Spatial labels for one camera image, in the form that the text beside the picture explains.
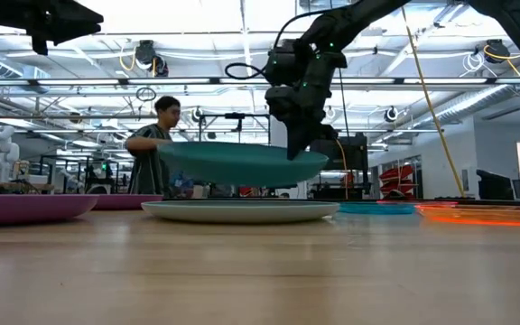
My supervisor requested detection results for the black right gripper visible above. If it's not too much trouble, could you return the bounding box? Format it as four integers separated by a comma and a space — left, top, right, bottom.
286, 51, 348, 162

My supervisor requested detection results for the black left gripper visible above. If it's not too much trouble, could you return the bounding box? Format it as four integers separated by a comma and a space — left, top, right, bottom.
0, 0, 105, 56

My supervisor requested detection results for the teal plastic plate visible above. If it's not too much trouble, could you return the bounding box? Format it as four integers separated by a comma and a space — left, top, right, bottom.
157, 141, 330, 187

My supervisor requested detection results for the blue translucent plastic plate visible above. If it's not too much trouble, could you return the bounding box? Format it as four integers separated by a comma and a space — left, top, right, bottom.
339, 201, 417, 215

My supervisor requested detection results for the red translucent plastic plate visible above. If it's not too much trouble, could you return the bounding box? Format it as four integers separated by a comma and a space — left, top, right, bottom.
376, 200, 459, 208

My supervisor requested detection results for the small purple plastic plate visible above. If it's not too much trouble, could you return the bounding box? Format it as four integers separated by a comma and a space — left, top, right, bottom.
91, 193, 165, 211

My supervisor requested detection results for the large purple plastic plate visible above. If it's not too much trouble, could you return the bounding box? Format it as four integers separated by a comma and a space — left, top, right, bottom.
0, 193, 100, 227

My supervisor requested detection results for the black background monitor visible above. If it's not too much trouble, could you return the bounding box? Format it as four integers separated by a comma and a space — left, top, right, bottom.
309, 134, 369, 172

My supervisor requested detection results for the red storage shelf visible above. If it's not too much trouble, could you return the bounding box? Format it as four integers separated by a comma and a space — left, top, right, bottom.
379, 164, 417, 196

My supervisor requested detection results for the pale green plastic plate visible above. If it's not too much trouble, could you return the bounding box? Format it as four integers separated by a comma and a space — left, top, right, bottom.
141, 200, 341, 225

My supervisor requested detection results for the white humanoid robot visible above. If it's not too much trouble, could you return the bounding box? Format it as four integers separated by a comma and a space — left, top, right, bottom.
0, 125, 21, 184

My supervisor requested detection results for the person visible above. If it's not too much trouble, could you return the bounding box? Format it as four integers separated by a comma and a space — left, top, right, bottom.
124, 95, 182, 196

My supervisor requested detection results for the orange translucent plastic plate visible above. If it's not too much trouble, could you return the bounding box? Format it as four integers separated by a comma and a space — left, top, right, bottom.
415, 203, 520, 228

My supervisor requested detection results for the orange hanging cable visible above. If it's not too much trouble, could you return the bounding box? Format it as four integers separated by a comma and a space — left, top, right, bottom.
334, 137, 349, 200

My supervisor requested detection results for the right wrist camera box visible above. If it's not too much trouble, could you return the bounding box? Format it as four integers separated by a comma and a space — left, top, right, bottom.
265, 86, 298, 119

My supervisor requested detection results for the ceiling cable reel yellow cord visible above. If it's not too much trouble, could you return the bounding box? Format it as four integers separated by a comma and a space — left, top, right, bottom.
119, 39, 170, 78
462, 39, 520, 78

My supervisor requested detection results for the black metal frame rig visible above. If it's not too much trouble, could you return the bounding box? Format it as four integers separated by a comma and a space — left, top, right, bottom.
198, 112, 272, 146

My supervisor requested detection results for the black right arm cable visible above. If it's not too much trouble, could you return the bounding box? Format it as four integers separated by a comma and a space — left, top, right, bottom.
224, 6, 347, 81

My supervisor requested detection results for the yellow hanging strap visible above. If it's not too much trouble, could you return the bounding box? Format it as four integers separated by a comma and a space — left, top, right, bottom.
399, 6, 467, 199

